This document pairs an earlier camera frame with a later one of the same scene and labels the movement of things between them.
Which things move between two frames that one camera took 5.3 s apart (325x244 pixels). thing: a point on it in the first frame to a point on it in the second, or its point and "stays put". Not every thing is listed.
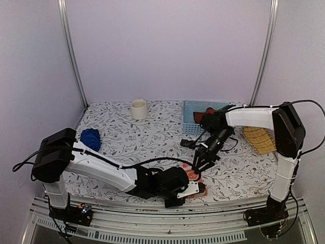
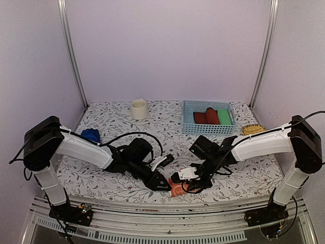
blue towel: (91, 137) stays put
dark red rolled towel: (198, 116) stays put
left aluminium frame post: (61, 6) stays put
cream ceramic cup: (138, 109) stays put
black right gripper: (198, 153) to (195, 184)
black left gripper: (169, 204) to (154, 186)
